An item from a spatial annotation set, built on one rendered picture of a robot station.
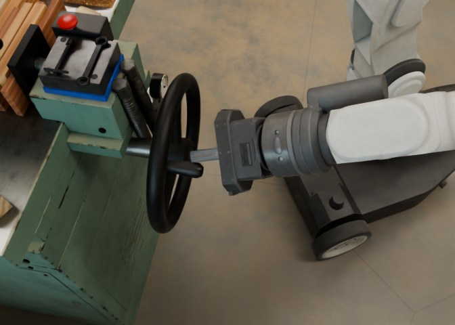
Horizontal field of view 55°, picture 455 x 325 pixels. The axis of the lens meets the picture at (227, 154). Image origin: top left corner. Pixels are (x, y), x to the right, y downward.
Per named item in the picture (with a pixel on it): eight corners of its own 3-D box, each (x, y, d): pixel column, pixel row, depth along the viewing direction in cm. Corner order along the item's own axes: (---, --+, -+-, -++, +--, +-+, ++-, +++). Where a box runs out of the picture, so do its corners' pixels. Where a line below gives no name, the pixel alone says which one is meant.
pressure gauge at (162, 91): (164, 109, 109) (160, 89, 102) (149, 107, 110) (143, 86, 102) (170, 89, 112) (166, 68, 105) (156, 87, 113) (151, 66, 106)
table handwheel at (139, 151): (213, 76, 91) (195, 210, 96) (120, 63, 93) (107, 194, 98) (183, 72, 63) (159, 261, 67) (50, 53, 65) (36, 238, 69)
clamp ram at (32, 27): (71, 108, 73) (52, 72, 65) (28, 101, 74) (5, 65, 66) (89, 68, 77) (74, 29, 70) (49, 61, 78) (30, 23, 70)
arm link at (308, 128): (321, 172, 64) (404, 164, 58) (293, 177, 55) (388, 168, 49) (313, 95, 64) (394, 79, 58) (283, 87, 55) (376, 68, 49)
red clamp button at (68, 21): (74, 32, 67) (72, 27, 66) (55, 30, 67) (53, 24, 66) (81, 18, 68) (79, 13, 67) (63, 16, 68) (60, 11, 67)
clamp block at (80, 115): (122, 142, 74) (110, 110, 66) (47, 130, 75) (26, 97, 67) (147, 75, 81) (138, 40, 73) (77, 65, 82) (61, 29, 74)
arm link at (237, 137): (249, 189, 69) (322, 183, 63) (217, 199, 61) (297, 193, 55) (238, 110, 69) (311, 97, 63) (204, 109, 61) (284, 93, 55)
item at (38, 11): (23, 103, 74) (4, 75, 68) (11, 101, 74) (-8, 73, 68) (59, 34, 82) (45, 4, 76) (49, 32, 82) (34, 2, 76)
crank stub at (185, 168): (205, 162, 69) (203, 177, 69) (169, 156, 69) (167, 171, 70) (202, 164, 66) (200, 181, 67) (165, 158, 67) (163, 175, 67)
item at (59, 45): (107, 102, 67) (97, 78, 62) (38, 91, 68) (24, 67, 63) (132, 40, 73) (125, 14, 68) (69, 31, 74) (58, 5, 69)
